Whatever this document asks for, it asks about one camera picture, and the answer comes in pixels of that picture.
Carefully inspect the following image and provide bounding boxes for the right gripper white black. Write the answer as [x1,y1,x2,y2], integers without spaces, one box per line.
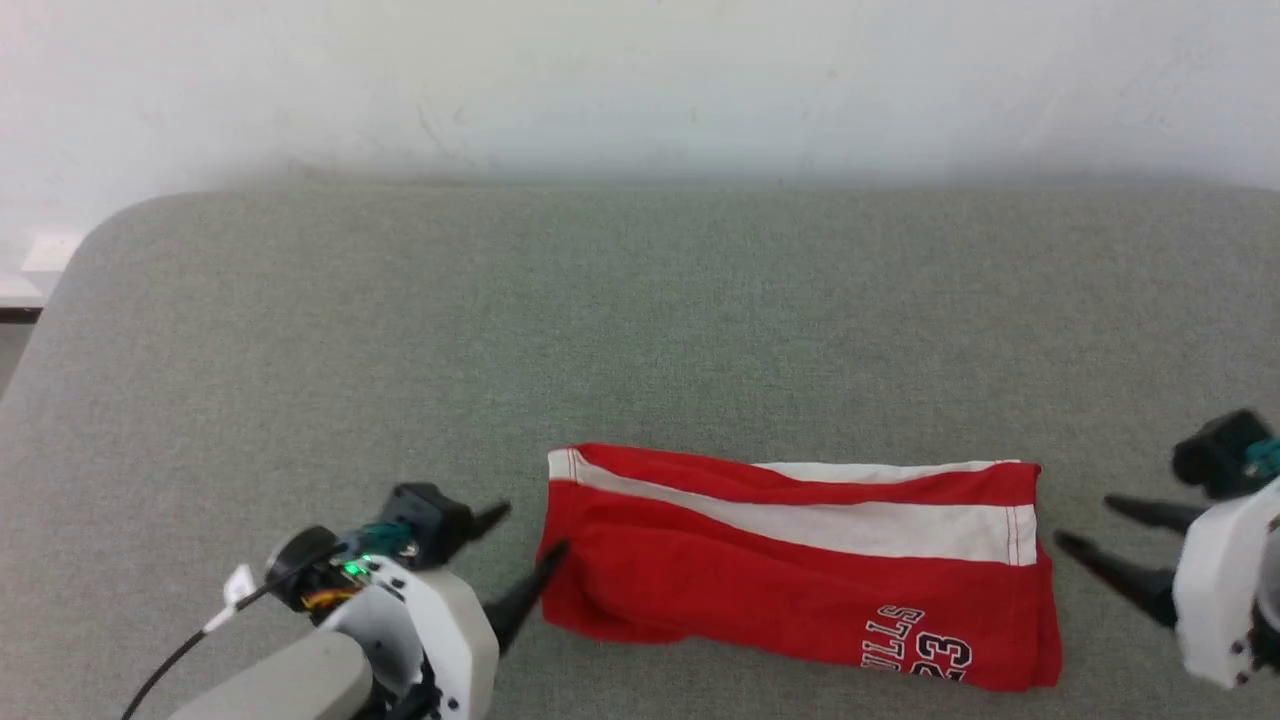
[1054,478,1280,692]

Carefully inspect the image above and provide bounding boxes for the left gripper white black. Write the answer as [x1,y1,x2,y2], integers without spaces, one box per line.
[265,500,572,720]

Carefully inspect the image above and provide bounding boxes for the red white basketball shorts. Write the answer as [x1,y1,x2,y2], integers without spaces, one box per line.
[538,443,1065,693]

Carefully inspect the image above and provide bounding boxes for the grey fabric sofa cushion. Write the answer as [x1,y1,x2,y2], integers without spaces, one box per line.
[0,185,1280,720]

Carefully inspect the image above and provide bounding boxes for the white baseboard ledge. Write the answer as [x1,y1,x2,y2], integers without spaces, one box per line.
[0,230,87,307]

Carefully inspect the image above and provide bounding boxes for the white cable label tag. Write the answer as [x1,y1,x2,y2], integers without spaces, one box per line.
[203,564,260,635]

